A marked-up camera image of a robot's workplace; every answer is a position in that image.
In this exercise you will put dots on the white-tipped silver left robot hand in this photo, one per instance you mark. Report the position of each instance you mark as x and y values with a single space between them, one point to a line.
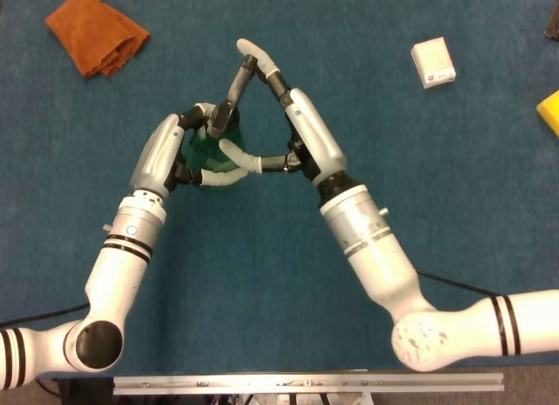
155 156

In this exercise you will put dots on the white-tipped silver right robot hand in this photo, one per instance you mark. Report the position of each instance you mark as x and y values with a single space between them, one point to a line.
314 130

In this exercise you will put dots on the green spray bottle black nozzle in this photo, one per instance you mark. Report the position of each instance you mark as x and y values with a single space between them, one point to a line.
205 149

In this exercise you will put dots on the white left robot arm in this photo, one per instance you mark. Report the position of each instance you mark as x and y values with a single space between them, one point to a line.
115 265

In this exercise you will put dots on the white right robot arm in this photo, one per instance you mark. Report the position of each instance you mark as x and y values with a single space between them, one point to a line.
384 256

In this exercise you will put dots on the orange folded cloth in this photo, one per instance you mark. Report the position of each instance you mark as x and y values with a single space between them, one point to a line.
94 34

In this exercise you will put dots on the small white box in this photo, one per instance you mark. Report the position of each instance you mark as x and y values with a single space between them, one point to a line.
433 62

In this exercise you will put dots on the yellow sponge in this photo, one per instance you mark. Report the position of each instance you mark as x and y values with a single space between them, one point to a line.
551 112

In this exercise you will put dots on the black base block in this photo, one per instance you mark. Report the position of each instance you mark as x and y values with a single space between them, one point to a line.
85 393

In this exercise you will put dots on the dark handheld device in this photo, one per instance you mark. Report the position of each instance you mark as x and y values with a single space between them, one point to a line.
554 25

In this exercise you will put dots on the aluminium profile rail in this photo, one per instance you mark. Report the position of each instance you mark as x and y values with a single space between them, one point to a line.
305 382

